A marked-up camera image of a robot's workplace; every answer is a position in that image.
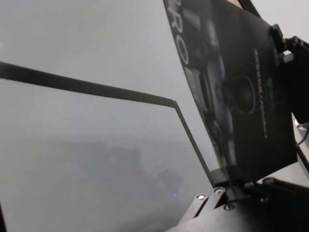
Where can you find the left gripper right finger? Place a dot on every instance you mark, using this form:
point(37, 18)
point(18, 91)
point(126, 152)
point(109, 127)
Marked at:
point(265, 212)

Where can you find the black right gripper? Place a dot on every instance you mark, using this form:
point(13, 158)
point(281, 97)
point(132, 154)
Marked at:
point(299, 84)

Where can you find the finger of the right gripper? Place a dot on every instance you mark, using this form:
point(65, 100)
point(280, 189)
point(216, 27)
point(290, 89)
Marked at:
point(253, 10)

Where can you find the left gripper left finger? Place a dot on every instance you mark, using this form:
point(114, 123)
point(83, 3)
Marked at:
point(207, 203)

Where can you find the black robot print poster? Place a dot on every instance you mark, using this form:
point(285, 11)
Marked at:
point(241, 72)

